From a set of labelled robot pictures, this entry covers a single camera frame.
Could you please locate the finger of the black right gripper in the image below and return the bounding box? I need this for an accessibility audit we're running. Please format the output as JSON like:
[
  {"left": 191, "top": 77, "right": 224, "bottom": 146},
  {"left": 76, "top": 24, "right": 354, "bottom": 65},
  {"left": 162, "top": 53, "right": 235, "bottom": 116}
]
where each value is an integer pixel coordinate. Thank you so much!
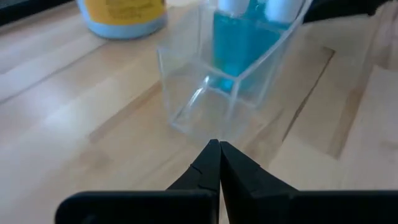
[{"left": 303, "top": 0, "right": 390, "bottom": 24}]

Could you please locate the clear acrylic organizer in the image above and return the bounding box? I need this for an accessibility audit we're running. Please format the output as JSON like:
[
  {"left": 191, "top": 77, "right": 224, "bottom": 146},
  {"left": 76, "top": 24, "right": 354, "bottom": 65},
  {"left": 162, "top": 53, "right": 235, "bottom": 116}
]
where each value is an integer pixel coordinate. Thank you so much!
[{"left": 156, "top": 0, "right": 315, "bottom": 147}]

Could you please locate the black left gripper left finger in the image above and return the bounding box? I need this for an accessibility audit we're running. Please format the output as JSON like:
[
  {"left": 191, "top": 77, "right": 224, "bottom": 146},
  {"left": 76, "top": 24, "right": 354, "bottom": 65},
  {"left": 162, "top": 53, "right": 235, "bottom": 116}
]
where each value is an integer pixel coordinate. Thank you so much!
[{"left": 55, "top": 139, "right": 222, "bottom": 224}]

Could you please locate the yellow cup with white lid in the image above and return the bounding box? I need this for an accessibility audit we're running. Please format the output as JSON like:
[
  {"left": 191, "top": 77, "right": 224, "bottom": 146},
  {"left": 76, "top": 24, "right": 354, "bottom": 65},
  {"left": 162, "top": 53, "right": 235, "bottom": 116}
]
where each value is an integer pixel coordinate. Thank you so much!
[{"left": 75, "top": 0, "right": 169, "bottom": 40}]

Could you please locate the small blue mouthwash bottle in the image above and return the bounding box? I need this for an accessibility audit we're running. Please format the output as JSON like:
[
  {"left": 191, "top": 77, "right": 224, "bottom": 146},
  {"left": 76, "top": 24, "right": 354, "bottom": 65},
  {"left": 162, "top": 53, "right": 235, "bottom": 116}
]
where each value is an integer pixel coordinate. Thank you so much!
[
  {"left": 257, "top": 0, "right": 305, "bottom": 68},
  {"left": 212, "top": 0, "right": 261, "bottom": 94}
]

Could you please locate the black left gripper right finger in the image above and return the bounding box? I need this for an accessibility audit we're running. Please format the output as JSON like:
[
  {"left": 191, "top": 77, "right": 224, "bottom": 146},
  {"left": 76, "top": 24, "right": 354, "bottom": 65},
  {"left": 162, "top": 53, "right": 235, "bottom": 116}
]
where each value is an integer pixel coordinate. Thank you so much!
[{"left": 220, "top": 141, "right": 398, "bottom": 224}]

